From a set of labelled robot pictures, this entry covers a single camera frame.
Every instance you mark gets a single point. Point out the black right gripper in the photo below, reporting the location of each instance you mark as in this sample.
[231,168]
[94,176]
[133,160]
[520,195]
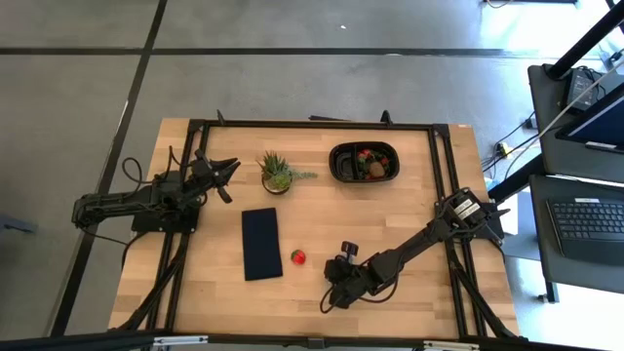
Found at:
[348,285]

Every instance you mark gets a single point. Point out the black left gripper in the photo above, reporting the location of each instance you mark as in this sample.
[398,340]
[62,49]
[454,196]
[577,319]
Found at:
[203,173]

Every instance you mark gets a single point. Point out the large red strawberry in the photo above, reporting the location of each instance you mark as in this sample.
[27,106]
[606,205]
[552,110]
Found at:
[298,257]

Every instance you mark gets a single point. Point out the brown kiwi fruit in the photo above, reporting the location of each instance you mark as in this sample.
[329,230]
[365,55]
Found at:
[376,169]

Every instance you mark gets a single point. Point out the small red strawberry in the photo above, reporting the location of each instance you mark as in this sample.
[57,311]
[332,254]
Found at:
[384,161]

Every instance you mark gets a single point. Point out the red strawberry with green leaves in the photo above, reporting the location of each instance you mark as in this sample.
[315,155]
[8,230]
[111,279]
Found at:
[363,155]

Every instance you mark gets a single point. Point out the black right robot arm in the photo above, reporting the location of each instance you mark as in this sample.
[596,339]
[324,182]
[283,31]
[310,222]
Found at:
[414,241]

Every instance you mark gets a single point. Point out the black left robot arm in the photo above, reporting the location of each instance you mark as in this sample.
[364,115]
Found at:
[112,201]

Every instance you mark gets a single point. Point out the black plastic tupperware container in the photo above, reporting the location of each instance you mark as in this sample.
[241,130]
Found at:
[341,163]

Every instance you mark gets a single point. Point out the potted succulent plant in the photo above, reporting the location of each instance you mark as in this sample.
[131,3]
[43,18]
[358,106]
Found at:
[278,175]

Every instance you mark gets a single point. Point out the folded navy cloth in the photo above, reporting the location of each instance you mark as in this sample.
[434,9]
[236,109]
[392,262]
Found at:
[261,244]

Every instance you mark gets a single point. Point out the black side desk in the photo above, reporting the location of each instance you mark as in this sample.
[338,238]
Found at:
[541,244]
[546,146]

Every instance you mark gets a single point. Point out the black diagonal strut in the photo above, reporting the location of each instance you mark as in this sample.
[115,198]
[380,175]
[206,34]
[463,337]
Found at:
[517,178]

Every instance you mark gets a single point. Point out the power strip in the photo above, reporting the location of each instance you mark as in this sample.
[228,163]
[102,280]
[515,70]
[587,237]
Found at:
[502,148]

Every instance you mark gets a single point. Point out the black crossbeam with silver brackets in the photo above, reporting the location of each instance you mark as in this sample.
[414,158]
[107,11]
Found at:
[73,343]

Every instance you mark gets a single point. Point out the black keyboard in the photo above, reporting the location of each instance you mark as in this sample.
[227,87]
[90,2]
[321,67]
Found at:
[585,224]

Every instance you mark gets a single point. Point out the black computer monitor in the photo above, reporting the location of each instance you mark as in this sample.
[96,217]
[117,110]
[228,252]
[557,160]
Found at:
[599,124]

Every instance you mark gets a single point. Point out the black power adapter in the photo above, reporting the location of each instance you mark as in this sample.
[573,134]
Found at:
[580,88]

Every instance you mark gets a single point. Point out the black upright pole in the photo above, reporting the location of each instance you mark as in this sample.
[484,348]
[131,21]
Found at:
[585,39]

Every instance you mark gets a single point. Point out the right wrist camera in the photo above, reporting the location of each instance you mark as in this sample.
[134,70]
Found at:
[349,248]

